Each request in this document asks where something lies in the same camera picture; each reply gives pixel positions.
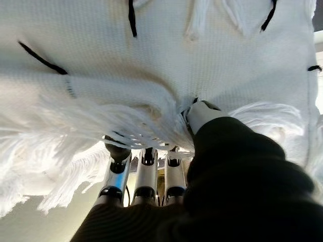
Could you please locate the white fringed cushion black stitches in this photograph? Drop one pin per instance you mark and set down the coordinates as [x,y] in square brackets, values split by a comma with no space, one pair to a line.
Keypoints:
[151,63]

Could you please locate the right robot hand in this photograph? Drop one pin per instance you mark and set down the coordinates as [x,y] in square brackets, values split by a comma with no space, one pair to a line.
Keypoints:
[239,189]

